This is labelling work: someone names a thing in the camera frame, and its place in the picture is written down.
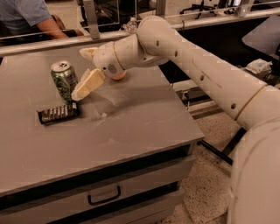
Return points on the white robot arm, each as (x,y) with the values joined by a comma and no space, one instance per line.
(254,104)

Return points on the seated person in blue shirt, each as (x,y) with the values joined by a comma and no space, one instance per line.
(30,21)

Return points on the black rxbar chocolate bar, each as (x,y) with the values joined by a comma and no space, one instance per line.
(59,114)

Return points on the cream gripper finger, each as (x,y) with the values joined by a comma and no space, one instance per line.
(89,82)
(88,53)

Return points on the metal railing frame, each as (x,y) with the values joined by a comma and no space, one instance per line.
(244,12)

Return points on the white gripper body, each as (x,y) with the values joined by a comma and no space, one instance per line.
(105,60)

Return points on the green soda can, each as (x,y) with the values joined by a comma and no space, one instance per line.
(65,79)

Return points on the clear plastic water bottle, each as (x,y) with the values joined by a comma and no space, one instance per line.
(131,26)

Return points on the black drawer handle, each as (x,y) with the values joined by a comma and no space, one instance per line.
(103,195)

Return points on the grey cabinet drawer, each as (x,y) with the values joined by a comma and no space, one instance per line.
(139,197)

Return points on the orange fruit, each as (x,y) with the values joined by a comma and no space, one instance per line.
(119,76)

